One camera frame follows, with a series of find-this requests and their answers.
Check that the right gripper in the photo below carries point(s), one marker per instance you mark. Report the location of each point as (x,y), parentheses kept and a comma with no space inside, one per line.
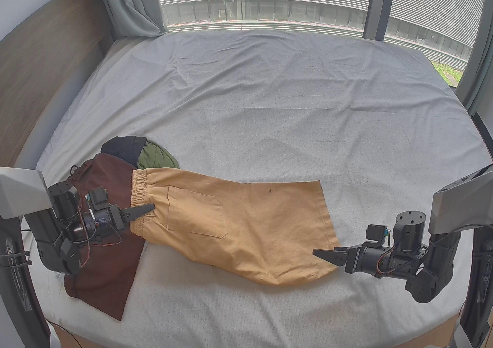
(366,259)

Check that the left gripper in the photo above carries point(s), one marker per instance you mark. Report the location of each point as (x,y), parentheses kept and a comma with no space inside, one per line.
(109,219)

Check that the tan shorts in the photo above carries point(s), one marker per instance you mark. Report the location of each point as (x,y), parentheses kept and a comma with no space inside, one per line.
(238,223)

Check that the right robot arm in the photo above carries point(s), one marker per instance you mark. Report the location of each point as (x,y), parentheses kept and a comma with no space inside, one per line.
(439,258)

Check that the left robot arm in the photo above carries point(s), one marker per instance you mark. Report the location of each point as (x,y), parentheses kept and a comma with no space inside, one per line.
(50,234)

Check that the bed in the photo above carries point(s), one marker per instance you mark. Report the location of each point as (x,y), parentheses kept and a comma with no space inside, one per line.
(269,115)

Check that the green garment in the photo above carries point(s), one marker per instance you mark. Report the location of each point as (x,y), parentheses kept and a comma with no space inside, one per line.
(158,157)

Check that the brown shorts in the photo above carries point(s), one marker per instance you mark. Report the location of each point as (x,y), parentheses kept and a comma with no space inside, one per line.
(106,265)

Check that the black garment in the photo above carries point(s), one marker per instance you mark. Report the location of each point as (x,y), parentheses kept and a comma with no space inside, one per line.
(121,150)

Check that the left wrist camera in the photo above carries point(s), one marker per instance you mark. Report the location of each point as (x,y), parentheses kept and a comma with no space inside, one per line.
(98,198)

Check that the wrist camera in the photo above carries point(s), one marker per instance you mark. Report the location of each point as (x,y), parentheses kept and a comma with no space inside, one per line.
(377,233)
(98,198)

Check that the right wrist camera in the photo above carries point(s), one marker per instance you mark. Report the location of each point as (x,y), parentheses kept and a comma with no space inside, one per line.
(377,233)

